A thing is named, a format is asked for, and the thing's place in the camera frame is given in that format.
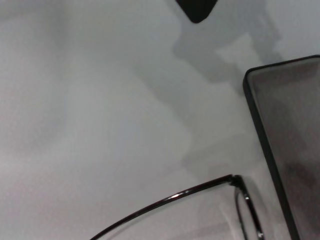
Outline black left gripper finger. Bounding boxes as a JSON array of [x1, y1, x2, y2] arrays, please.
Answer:
[[174, 0, 219, 25]]

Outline black glasses case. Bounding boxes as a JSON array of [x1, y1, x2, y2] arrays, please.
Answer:
[[242, 54, 320, 240]]

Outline black glasses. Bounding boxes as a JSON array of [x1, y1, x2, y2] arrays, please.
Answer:
[[88, 174, 265, 240]]

